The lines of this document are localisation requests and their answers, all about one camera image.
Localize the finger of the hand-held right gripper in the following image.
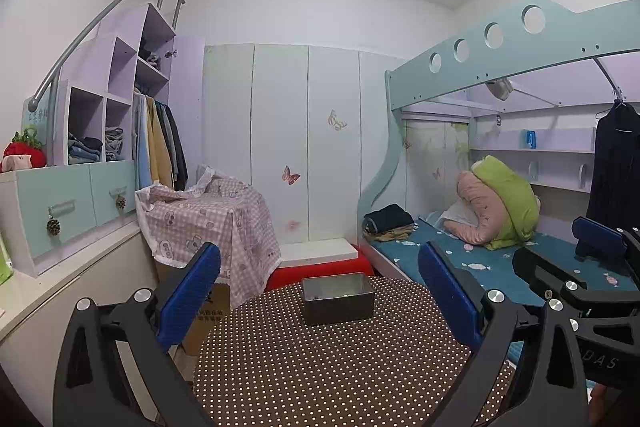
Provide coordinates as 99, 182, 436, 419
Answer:
571, 216, 640, 260
512, 246, 640, 343

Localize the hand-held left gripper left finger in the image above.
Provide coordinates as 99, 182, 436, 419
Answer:
52, 242, 223, 427

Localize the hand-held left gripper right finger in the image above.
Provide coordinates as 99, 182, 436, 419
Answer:
417, 241, 588, 427

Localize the grey metal tin box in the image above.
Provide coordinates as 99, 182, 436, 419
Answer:
300, 272, 376, 327

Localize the dark hanging garment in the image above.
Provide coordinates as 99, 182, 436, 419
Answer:
586, 99, 640, 233

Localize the white pillow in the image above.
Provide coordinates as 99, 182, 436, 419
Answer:
435, 199, 481, 228

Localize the pink checked cloth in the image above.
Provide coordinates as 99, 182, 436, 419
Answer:
135, 164, 283, 295

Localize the pink and green bedding roll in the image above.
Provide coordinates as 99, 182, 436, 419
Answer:
444, 170, 541, 249

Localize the folded dark clothes stack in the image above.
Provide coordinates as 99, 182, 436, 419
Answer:
362, 203, 416, 243

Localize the red stool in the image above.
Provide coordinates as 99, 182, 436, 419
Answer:
265, 252, 373, 292

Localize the white board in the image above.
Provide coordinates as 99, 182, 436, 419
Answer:
277, 238, 357, 267

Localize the row of hanging clothes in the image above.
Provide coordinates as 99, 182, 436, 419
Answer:
131, 89, 189, 192

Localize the white low cabinet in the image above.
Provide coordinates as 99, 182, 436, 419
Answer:
0, 219, 161, 427

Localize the folded jeans pile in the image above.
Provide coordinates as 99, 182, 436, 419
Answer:
67, 133, 103, 162
104, 127, 124, 160

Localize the grey bed lamp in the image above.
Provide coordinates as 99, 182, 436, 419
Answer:
484, 77, 513, 102

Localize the teal drawer cabinet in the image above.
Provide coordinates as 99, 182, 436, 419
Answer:
0, 159, 143, 278

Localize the green card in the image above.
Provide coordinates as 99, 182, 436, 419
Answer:
0, 237, 13, 285

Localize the white wardrobe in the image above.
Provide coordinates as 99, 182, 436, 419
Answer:
200, 44, 408, 243

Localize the red strawberry plush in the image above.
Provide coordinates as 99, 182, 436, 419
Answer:
0, 129, 47, 172

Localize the teal sign board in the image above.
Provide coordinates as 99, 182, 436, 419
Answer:
22, 94, 53, 142

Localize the lilac staircase shelf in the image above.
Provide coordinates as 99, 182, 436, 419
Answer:
55, 2, 206, 168

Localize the grey metal handrail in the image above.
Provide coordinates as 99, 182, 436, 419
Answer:
27, 0, 186, 112

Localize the lilac wall shelf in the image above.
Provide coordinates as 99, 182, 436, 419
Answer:
470, 127, 596, 192

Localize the teal bunk bed frame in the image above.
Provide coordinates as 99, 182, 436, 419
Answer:
357, 0, 640, 253

